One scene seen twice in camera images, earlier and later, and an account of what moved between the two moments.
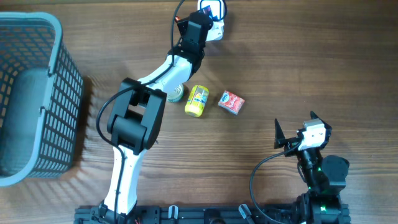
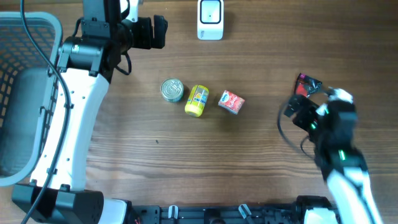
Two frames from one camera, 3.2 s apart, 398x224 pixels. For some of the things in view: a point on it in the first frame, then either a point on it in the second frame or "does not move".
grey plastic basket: x=41 y=98 does not move
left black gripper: x=183 y=23 to x=146 y=41
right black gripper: x=280 y=139 to x=309 y=108
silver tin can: x=175 y=93 does not move
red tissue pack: x=231 y=102 does not move
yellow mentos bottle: x=196 y=101 does not move
